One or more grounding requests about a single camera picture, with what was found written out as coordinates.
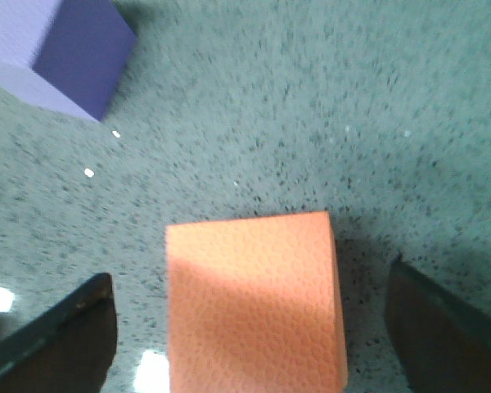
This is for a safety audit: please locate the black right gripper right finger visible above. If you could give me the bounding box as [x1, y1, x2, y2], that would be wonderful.
[385, 259, 491, 392]

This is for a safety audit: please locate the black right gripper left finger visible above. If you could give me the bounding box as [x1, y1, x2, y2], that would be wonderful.
[0, 273, 118, 392]

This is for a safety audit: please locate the orange foam cube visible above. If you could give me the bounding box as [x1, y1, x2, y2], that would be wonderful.
[165, 211, 348, 392]

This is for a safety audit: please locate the purple foam cube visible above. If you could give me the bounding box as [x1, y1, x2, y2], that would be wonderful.
[0, 1, 136, 121]

